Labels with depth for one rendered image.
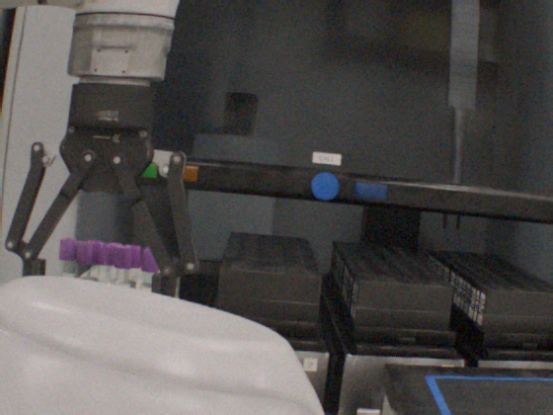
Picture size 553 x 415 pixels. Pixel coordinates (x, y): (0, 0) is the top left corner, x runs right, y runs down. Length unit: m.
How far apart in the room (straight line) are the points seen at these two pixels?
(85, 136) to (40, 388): 0.74
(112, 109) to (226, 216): 1.03
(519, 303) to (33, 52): 0.65
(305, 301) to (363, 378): 0.12
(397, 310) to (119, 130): 0.50
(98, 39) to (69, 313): 0.69
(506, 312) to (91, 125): 0.62
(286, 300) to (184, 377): 1.10
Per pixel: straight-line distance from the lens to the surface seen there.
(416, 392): 1.09
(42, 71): 1.46
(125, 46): 1.02
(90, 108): 1.02
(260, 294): 1.42
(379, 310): 1.43
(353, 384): 1.37
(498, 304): 1.45
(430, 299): 1.44
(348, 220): 2.19
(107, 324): 0.33
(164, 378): 0.33
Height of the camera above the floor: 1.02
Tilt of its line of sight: 3 degrees down
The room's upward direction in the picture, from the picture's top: 5 degrees clockwise
